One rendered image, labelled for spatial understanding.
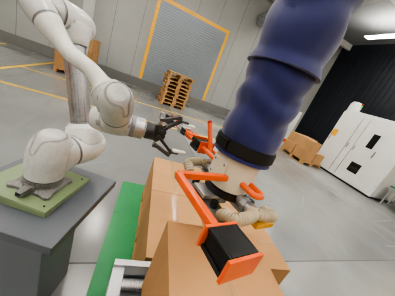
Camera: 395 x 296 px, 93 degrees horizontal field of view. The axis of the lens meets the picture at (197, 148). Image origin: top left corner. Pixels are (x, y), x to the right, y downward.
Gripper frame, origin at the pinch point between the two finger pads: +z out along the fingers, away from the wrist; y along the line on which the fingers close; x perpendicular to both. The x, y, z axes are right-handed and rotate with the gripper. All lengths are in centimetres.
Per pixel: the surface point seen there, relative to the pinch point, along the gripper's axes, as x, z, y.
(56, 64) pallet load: -681, -266, 98
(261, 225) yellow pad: 39.0, 23.3, 11.2
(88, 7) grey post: -300, -114, -61
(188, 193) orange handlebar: 42.7, -10.3, -1.2
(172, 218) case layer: -19, 16, 67
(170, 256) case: 39.8, -6.3, 26.0
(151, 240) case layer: 0, 0, 67
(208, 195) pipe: 29.9, 3.6, 8.1
